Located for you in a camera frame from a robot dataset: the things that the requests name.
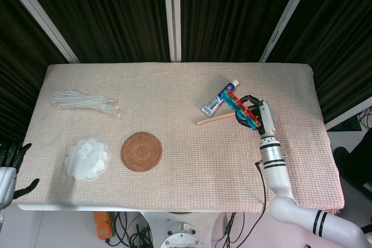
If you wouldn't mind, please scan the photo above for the bundle of clear plastic tubes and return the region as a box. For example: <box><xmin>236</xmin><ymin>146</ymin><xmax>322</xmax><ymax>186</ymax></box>
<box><xmin>51</xmin><ymin>89</ymin><xmax>122</xmax><ymax>118</ymax></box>

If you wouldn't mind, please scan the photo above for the black cable with angled plug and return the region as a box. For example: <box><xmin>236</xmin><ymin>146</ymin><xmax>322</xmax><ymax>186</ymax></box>
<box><xmin>232</xmin><ymin>160</ymin><xmax>269</xmax><ymax>248</ymax></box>

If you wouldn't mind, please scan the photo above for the clear flower-shaped plastic tray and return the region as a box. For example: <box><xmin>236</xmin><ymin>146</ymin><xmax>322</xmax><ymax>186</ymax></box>
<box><xmin>64</xmin><ymin>138</ymin><xmax>111</xmax><ymax>184</ymax></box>

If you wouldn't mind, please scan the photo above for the dark pleated curtain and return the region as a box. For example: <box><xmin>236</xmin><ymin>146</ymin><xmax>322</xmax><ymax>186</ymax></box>
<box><xmin>0</xmin><ymin>0</ymin><xmax>372</xmax><ymax>142</ymax></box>

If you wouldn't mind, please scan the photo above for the blue white toothpaste tube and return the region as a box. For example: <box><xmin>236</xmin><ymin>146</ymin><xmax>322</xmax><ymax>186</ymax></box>
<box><xmin>201</xmin><ymin>79</ymin><xmax>240</xmax><ymax>116</ymax></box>

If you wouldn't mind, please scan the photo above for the beige waffle-weave tablecloth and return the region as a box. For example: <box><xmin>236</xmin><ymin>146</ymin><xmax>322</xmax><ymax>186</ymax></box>
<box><xmin>17</xmin><ymin>62</ymin><xmax>346</xmax><ymax>214</ymax></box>

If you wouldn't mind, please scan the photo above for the round woven rattan coaster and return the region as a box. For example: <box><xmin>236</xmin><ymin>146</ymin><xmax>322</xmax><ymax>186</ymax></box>
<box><xmin>120</xmin><ymin>132</ymin><xmax>163</xmax><ymax>173</ymax></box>

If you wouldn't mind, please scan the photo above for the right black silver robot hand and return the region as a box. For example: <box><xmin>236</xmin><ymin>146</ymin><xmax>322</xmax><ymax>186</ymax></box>
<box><xmin>234</xmin><ymin>95</ymin><xmax>277</xmax><ymax>139</ymax></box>

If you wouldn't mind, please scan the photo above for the white robot base with flange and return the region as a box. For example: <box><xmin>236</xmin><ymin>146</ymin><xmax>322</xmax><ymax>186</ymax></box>
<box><xmin>139</xmin><ymin>211</ymin><xmax>226</xmax><ymax>248</ymax></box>

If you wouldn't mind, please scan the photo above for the white double metal frame post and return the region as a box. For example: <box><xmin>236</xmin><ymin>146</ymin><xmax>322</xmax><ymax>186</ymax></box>
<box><xmin>162</xmin><ymin>0</ymin><xmax>183</xmax><ymax>63</ymax></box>

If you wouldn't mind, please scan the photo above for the red green blue hand clapper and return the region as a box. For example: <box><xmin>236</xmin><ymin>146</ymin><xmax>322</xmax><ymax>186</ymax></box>
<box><xmin>222</xmin><ymin>89</ymin><xmax>264</xmax><ymax>131</ymax></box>

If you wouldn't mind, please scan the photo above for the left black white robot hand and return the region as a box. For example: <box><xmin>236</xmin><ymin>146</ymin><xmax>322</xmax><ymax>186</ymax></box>
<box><xmin>0</xmin><ymin>142</ymin><xmax>40</xmax><ymax>210</ymax></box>

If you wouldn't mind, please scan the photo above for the tangle of black floor cables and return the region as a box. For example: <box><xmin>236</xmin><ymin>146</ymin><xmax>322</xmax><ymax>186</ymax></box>
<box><xmin>105</xmin><ymin>211</ymin><xmax>153</xmax><ymax>248</ymax></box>

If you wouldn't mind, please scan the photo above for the thin wooden stick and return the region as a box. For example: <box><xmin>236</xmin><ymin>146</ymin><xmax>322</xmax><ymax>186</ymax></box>
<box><xmin>196</xmin><ymin>111</ymin><xmax>236</xmax><ymax>126</ymax></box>

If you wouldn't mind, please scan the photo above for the black office chair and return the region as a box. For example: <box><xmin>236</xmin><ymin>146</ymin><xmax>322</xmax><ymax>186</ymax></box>
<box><xmin>333</xmin><ymin>130</ymin><xmax>372</xmax><ymax>201</ymax></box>

